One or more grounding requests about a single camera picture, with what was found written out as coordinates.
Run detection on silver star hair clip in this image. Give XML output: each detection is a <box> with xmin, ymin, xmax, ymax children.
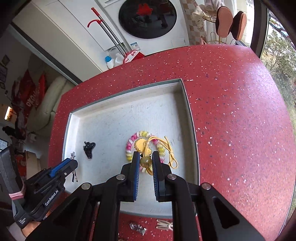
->
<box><xmin>70</xmin><ymin>151</ymin><xmax>79</xmax><ymax>183</ymax></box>

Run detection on pink yellow beaded bracelet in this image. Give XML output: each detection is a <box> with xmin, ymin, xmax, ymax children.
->
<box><xmin>125</xmin><ymin>131</ymin><xmax>166</xmax><ymax>173</ymax></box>

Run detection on grey jewelry tray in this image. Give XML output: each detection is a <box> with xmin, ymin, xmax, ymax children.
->
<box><xmin>63</xmin><ymin>78</ymin><xmax>200</xmax><ymax>218</ymax></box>

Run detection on left hand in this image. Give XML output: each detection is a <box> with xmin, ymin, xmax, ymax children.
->
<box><xmin>22</xmin><ymin>221</ymin><xmax>40</xmax><ymax>237</ymax></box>

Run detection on cream leather sofa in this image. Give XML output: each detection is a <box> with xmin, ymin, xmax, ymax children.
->
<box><xmin>27</xmin><ymin>75</ymin><xmax>75</xmax><ymax>137</ymax></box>

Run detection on silver swirl brooch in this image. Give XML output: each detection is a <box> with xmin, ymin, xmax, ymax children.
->
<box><xmin>129</xmin><ymin>222</ymin><xmax>147</xmax><ymax>235</ymax></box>

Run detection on red cushion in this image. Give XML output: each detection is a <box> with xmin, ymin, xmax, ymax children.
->
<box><xmin>11</xmin><ymin>69</ymin><xmax>47</xmax><ymax>123</ymax></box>

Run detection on blue capped detergent bottle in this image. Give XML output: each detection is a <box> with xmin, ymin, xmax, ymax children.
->
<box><xmin>105</xmin><ymin>55</ymin><xmax>114</xmax><ymax>69</ymax></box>

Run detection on white washing machine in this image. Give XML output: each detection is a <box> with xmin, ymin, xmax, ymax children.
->
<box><xmin>98</xmin><ymin>0</ymin><xmax>189</xmax><ymax>56</ymax></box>

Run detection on brown round chair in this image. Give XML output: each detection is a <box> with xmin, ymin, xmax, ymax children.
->
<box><xmin>215</xmin><ymin>6</ymin><xmax>233</xmax><ymax>38</ymax></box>
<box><xmin>230</xmin><ymin>11</ymin><xmax>247</xmax><ymax>41</ymax></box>

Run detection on black hair tie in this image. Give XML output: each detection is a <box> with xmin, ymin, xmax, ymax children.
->
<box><xmin>83</xmin><ymin>141</ymin><xmax>96</xmax><ymax>159</ymax></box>

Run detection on red handled mop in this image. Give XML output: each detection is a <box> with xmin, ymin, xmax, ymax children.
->
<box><xmin>87</xmin><ymin>7</ymin><xmax>145</xmax><ymax>63</ymax></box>

